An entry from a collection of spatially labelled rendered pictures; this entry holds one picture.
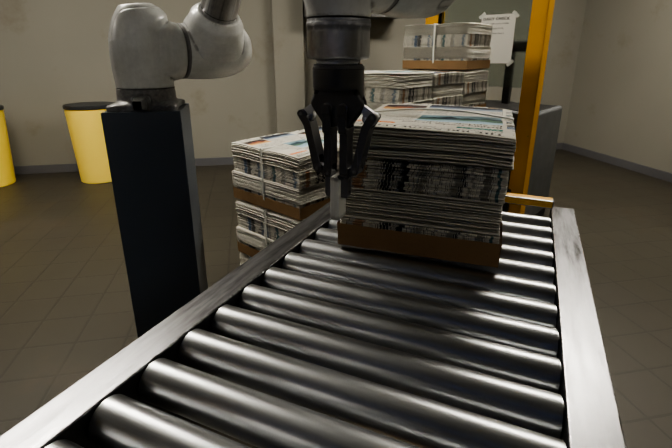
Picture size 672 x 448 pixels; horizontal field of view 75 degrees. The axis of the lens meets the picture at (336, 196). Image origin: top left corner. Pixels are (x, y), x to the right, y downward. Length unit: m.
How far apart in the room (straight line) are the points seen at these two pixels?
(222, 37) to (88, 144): 3.28
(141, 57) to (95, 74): 3.66
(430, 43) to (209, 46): 1.40
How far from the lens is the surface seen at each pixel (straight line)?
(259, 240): 1.71
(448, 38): 2.41
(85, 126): 4.46
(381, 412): 0.51
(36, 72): 5.12
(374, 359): 0.57
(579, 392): 0.58
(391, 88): 1.86
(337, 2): 0.61
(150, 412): 0.53
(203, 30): 1.32
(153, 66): 1.30
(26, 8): 5.12
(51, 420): 0.57
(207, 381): 0.55
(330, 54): 0.61
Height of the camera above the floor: 1.15
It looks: 18 degrees down
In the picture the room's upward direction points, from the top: straight up
